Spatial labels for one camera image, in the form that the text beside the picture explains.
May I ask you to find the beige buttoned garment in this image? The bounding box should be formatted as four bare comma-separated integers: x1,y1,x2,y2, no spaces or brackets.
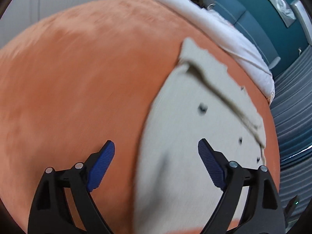
133,37,267,234

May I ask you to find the orange suede cushion surface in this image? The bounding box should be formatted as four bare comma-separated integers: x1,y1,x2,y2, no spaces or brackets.
0,0,280,234

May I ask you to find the grey striped curtain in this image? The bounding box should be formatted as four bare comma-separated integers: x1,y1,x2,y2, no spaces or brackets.
269,50,312,215

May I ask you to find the white duvet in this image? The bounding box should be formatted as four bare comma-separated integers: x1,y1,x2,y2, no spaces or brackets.
140,0,276,100

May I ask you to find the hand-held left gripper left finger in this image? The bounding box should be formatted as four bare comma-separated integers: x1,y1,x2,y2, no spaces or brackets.
27,140,115,234

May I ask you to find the silver framed wall picture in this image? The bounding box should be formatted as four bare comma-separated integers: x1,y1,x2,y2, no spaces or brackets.
251,0,308,28

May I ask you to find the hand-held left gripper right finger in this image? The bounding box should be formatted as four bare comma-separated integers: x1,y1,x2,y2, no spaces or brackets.
198,138,285,234

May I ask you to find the teal sofa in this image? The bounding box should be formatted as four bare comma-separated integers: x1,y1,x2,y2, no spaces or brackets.
195,0,310,69

